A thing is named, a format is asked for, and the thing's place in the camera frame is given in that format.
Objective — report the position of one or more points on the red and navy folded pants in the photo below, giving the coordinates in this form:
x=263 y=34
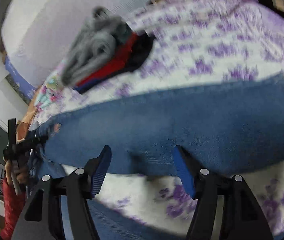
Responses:
x=128 y=58

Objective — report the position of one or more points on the white lace headboard cover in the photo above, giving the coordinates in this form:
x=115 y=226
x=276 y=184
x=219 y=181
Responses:
x=37 y=33

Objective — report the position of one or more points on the brown pillow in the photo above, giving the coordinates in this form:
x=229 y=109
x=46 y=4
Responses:
x=25 y=123

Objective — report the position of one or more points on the blue patterned cushion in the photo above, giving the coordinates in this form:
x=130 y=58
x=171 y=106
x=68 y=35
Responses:
x=24 y=90

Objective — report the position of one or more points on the red sleeve forearm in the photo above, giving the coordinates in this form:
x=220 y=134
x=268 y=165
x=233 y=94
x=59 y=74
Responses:
x=13 y=205

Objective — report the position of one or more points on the grey folded pants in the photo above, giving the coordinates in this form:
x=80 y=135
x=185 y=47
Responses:
x=94 y=46

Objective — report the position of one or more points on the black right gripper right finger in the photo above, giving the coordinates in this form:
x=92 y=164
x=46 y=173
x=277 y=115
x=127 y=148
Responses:
x=226 y=207

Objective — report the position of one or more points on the purple floral bedsheet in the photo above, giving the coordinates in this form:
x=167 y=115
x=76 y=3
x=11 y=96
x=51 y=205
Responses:
x=198 y=42

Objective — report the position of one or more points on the floral folded blanket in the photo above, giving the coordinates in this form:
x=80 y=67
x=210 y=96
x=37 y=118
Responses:
x=49 y=91

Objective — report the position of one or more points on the person left hand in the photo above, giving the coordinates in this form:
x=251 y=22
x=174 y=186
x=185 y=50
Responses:
x=22 y=174

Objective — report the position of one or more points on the blue denim jeans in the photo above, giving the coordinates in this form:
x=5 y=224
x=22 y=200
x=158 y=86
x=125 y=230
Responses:
x=233 y=127

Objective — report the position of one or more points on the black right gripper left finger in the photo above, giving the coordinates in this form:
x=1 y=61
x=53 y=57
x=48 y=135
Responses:
x=58 y=204

